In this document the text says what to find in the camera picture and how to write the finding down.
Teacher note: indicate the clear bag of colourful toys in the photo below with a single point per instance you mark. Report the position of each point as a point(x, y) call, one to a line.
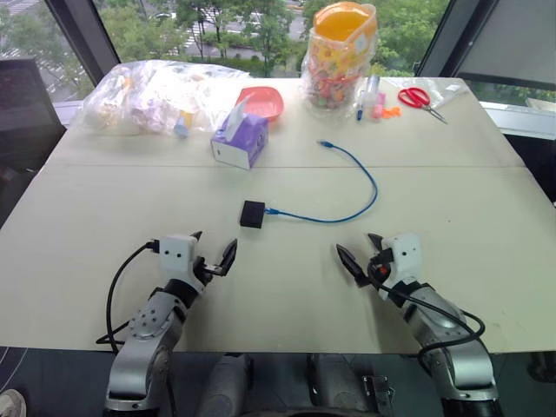
point(332, 82)

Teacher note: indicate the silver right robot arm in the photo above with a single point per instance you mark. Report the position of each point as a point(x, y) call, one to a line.
point(447, 343)

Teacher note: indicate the dark framed window panel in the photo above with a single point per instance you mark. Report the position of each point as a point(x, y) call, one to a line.
point(499, 39)

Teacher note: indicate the purple white tissue box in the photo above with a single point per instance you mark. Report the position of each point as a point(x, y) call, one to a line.
point(239, 145)

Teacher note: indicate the clear plastic bag with items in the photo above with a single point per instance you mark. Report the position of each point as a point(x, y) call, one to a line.
point(143, 97)

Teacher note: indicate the grey shoe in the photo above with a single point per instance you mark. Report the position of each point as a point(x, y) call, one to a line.
point(11, 404)

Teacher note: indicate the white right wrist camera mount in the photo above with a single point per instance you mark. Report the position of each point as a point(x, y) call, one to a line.
point(406, 256)

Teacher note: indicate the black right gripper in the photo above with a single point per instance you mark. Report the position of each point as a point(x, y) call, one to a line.
point(379, 267)

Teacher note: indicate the black monitor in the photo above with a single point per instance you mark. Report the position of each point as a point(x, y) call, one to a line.
point(24, 113)

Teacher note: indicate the small black adapter box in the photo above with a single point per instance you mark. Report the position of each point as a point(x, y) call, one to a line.
point(251, 214)

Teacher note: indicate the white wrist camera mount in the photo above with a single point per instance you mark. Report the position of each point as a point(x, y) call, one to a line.
point(406, 256)
point(176, 254)

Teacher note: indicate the empty clear plastic bag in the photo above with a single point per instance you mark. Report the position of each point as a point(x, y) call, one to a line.
point(447, 93)

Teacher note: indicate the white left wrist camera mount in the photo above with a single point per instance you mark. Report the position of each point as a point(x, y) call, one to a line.
point(176, 254)

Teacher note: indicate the orange small toy pieces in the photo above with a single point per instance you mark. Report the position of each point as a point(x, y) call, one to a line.
point(393, 113)

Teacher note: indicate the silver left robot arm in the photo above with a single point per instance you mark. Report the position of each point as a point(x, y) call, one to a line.
point(147, 330)

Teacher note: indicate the small yellow blue bottle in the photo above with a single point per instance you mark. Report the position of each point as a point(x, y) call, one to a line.
point(182, 126)

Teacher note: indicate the red plastic bowl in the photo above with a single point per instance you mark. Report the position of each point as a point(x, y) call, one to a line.
point(262, 102)

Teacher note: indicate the blue marker pen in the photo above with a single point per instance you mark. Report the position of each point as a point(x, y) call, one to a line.
point(360, 110)

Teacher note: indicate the metal latch bracket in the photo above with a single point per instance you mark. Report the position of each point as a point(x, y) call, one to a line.
point(379, 391)

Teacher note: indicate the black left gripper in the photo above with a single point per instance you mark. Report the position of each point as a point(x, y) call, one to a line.
point(204, 271)

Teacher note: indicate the dark window pillar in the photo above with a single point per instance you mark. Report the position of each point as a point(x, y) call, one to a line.
point(82, 39)

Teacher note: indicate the orange yellow plastic container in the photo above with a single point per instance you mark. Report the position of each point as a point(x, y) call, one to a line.
point(345, 26)

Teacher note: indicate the pink small block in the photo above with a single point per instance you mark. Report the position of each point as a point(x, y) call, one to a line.
point(377, 108)

